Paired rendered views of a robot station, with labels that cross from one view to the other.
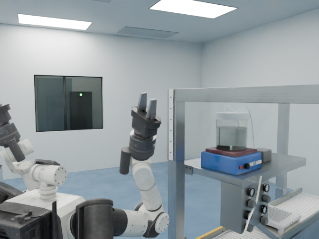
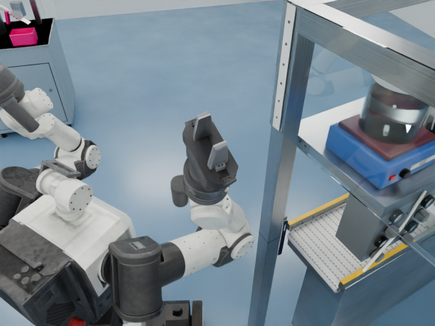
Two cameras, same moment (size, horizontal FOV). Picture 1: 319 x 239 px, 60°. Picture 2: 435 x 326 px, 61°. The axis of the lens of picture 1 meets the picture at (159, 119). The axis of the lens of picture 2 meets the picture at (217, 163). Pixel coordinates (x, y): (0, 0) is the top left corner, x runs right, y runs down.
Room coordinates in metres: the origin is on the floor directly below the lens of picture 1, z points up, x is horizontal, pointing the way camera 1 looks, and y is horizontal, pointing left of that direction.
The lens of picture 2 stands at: (0.44, -0.05, 1.88)
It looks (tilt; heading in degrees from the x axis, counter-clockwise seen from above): 41 degrees down; 11
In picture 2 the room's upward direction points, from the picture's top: straight up
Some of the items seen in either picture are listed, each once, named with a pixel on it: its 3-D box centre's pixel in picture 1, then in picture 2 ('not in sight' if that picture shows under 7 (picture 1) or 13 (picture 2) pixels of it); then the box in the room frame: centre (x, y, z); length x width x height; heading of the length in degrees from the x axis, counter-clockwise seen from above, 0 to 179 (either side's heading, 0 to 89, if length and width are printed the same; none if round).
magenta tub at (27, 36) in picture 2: not in sight; (24, 37); (2.74, 1.81, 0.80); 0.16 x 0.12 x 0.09; 115
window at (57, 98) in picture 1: (70, 103); not in sight; (5.76, 1.86, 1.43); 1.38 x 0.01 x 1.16; 115
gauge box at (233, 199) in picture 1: (245, 200); (385, 211); (1.20, -0.38, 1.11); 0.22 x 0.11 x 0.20; 130
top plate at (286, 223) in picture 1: (271, 215); not in sight; (1.61, -0.68, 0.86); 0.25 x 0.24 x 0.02; 41
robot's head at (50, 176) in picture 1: (49, 177); (66, 193); (0.94, 0.38, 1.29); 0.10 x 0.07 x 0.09; 68
